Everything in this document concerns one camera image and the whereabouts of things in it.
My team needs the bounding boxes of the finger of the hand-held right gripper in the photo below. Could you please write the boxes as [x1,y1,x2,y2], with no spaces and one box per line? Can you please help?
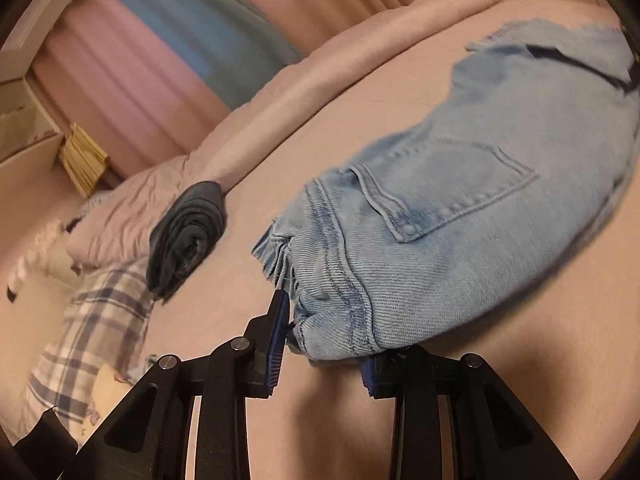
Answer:
[527,10,640,93]

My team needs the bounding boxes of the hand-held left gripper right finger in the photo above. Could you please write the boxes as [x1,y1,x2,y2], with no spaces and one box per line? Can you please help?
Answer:
[360,345,581,480]

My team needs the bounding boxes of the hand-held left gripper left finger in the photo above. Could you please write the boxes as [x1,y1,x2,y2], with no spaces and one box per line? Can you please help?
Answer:
[60,290,292,480]

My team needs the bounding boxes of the light blue denim pants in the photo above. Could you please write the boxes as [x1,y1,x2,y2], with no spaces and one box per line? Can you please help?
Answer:
[251,17,640,363]

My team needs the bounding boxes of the dark grey folded garment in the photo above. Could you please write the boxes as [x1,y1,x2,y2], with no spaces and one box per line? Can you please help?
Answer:
[146,180,228,303]

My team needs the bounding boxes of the pink bed sheet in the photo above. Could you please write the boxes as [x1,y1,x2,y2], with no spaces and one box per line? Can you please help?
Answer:
[120,0,640,480]

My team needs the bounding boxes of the plaid pillow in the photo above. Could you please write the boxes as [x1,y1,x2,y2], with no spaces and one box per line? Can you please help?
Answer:
[22,257,156,433]

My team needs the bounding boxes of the cream printed cloth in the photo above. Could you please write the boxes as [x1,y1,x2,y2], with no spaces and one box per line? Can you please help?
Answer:
[70,362,136,448]

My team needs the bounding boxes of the pink duvet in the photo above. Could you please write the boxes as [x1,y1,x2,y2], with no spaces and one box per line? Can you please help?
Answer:
[65,0,513,273]

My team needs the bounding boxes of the white plush toy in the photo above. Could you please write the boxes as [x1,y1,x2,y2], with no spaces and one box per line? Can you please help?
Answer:
[6,222,76,303]

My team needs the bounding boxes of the stack of yellowed books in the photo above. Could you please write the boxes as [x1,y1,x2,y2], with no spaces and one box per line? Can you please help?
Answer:
[57,122,111,198]

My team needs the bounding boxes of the pink curtain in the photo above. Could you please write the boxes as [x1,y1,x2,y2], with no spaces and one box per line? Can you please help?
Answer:
[30,0,426,183]

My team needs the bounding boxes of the blue curtain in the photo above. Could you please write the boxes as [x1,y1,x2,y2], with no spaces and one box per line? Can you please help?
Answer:
[95,0,316,111]

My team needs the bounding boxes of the white shelf unit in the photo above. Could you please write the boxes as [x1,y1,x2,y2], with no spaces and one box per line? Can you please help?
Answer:
[0,0,108,173]

